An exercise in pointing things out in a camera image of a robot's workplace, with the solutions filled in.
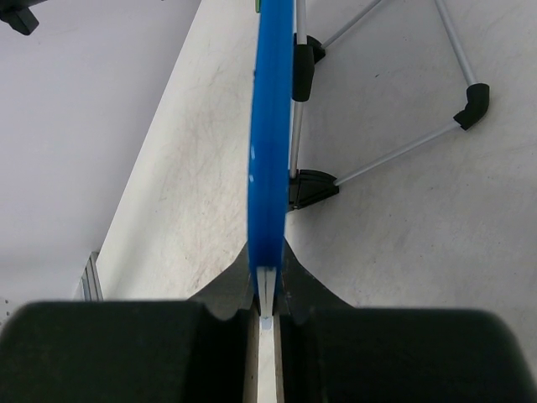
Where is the whiteboard wire stand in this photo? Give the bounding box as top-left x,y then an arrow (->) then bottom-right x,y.
288,1 -> 491,212

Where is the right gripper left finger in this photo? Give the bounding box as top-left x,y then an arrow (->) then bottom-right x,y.
1,251 -> 257,402

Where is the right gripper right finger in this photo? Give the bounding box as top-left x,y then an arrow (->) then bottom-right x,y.
276,248 -> 536,402

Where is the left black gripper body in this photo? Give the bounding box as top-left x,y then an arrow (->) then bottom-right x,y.
0,0 -> 46,36

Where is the blue framed whiteboard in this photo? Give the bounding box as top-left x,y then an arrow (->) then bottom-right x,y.
247,1 -> 294,321

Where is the left aluminium frame post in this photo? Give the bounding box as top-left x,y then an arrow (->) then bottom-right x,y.
81,252 -> 103,301

